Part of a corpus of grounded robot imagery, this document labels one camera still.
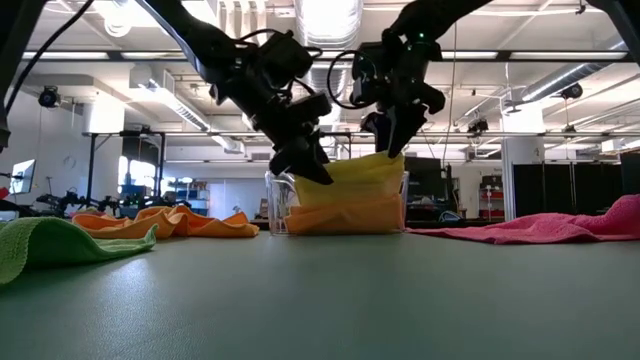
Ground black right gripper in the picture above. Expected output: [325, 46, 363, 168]
[360, 29, 446, 160]

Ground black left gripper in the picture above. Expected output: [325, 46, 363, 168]
[209, 44, 335, 186]

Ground yellow microfiber towel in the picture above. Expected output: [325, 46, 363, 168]
[293, 151, 406, 206]

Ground light orange microfiber towel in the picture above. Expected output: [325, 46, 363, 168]
[284, 194, 405, 236]

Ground deep orange microfiber towel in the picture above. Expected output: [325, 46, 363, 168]
[72, 204, 261, 240]

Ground pink microfiber towel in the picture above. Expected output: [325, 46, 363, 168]
[407, 193, 640, 246]

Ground green microfiber towel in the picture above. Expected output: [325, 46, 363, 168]
[0, 215, 159, 286]

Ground clear plastic bin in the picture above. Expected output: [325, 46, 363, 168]
[264, 169, 411, 237]

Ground black screen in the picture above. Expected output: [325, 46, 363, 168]
[404, 155, 446, 221]

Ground red storage shelf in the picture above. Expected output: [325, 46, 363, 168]
[479, 174, 504, 219]

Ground white pillar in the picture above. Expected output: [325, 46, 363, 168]
[501, 99, 546, 221]

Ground green table mat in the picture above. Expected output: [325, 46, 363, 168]
[0, 219, 640, 360]

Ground black partition panels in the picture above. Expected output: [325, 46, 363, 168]
[512, 162, 624, 224]

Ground white lit monitor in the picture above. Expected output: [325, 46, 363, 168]
[8, 158, 37, 196]

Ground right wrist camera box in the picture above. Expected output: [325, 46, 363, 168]
[349, 47, 381, 107]

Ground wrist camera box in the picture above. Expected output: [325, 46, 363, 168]
[257, 29, 314, 76]
[349, 47, 381, 107]

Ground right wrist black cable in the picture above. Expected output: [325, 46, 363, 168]
[327, 49, 381, 110]

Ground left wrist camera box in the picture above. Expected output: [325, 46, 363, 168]
[257, 29, 314, 76]

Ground silver ceiling duct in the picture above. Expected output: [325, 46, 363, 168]
[294, 0, 364, 159]

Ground slanted silver duct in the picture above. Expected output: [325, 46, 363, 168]
[519, 39, 629, 101]

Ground tall black rig frame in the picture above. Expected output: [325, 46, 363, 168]
[82, 130, 167, 206]

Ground black hanging cable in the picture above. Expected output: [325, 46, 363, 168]
[4, 0, 96, 116]

